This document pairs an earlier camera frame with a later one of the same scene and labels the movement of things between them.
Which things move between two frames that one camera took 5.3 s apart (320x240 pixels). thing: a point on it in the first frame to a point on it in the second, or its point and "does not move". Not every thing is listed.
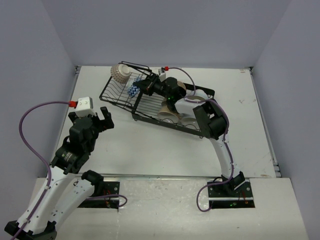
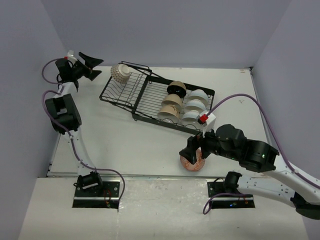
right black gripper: [147, 89] to [193, 143]
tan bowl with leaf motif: [166, 115] does not move
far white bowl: [201, 93] does not move
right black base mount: [241, 197] does not move
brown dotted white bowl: [121, 73] does not move
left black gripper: [106, 123] to [90, 63]
